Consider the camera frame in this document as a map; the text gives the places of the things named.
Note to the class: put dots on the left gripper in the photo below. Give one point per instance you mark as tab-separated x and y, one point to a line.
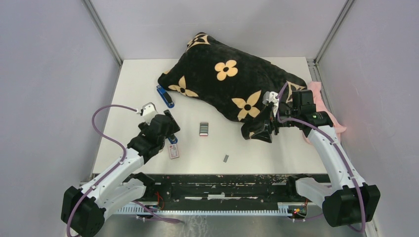
173	125

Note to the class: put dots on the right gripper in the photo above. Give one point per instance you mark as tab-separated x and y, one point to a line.
267	116

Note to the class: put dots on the blue stapler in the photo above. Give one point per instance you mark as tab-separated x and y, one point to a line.
165	96
172	140

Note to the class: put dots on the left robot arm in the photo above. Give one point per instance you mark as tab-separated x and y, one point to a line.
85	209

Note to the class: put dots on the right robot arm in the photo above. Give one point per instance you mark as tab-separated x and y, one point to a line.
349	199

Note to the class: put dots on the open box of staples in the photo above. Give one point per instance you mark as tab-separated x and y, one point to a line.
204	129

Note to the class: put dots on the closed red white staple box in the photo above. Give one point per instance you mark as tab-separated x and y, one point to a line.
173	151

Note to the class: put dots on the pink cloth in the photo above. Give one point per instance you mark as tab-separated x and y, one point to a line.
315	87

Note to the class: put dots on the black pillow with beige flowers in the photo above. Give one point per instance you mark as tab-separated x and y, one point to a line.
232	81

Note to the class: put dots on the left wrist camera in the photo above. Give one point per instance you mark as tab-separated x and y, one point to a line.
148	112

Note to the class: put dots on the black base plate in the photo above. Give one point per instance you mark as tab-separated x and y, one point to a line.
219	192

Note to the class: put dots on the white cable duct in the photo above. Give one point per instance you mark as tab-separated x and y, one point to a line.
281	210

